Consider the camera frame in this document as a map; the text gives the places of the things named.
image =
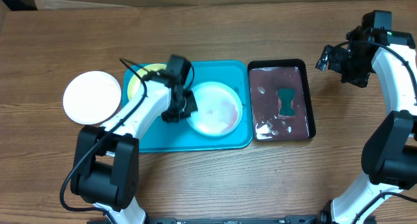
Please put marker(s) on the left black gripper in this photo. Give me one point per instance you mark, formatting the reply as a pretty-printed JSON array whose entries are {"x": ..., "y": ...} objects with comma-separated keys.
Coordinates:
[{"x": 169, "y": 116}]

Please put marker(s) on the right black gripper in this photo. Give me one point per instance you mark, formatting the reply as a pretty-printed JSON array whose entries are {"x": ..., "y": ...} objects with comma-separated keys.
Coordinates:
[{"x": 338, "y": 56}]

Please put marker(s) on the light blue plate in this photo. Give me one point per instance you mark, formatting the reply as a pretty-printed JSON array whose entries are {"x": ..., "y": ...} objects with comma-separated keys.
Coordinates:
[{"x": 219, "y": 109}]

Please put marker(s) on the yellow plate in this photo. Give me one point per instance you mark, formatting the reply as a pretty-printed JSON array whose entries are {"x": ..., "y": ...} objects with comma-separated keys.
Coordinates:
[{"x": 134, "y": 83}]

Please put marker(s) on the green sponge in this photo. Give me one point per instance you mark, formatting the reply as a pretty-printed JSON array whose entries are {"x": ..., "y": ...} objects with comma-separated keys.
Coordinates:
[{"x": 286, "y": 97}]

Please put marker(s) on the white plate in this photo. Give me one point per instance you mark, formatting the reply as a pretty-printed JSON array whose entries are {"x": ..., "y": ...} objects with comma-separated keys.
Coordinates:
[{"x": 91, "y": 97}]

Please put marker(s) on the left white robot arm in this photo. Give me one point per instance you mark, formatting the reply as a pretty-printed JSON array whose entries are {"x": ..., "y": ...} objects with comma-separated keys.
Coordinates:
[{"x": 105, "y": 172}]

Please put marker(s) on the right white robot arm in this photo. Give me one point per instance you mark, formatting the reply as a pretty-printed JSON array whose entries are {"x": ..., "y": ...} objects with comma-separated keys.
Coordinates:
[{"x": 388, "y": 162}]

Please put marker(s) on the teal plastic tray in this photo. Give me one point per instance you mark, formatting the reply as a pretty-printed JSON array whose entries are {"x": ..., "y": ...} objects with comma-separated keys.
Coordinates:
[{"x": 181, "y": 137}]

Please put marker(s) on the black tray with dirty water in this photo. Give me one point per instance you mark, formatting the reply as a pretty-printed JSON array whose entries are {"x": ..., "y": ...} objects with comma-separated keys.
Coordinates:
[{"x": 265, "y": 79}]

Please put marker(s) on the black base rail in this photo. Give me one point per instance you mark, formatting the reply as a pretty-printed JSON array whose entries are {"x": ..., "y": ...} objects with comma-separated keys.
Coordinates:
[{"x": 297, "y": 219}]

